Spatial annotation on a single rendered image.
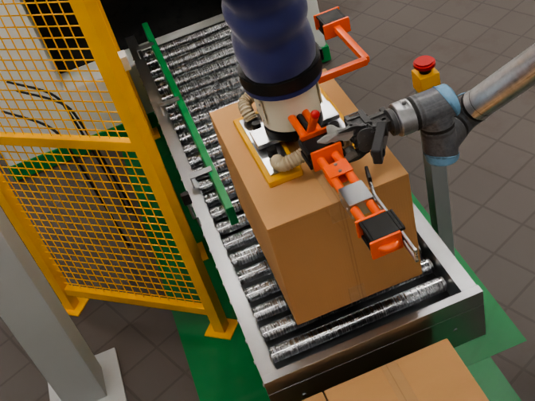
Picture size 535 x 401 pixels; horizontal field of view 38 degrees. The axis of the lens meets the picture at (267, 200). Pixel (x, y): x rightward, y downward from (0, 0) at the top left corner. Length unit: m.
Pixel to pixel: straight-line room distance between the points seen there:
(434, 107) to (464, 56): 2.42
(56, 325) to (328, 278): 1.12
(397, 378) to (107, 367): 1.41
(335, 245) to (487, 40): 2.61
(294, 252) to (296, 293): 0.16
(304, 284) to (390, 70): 2.40
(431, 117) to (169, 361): 1.67
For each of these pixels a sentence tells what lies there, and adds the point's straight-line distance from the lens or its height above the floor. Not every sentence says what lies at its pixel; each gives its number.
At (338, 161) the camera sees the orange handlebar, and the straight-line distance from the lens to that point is 1.90.
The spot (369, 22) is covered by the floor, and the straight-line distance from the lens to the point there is 4.85.
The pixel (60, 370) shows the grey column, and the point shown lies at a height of 0.26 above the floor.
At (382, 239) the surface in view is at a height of 1.24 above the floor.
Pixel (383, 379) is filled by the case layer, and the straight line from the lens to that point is 2.29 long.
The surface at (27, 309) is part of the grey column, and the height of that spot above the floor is 0.61.
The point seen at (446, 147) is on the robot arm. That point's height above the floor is 1.11.
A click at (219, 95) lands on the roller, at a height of 0.55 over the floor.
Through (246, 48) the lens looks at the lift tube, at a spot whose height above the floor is 1.45.
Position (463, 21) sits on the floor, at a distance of 4.72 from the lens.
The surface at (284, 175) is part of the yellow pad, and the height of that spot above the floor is 1.11.
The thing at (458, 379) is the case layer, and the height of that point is 0.54.
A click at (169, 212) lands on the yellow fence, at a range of 2.74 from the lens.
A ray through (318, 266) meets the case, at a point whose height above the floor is 0.89.
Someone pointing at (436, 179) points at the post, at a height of 0.56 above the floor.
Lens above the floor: 2.44
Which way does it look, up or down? 41 degrees down
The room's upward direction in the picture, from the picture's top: 17 degrees counter-clockwise
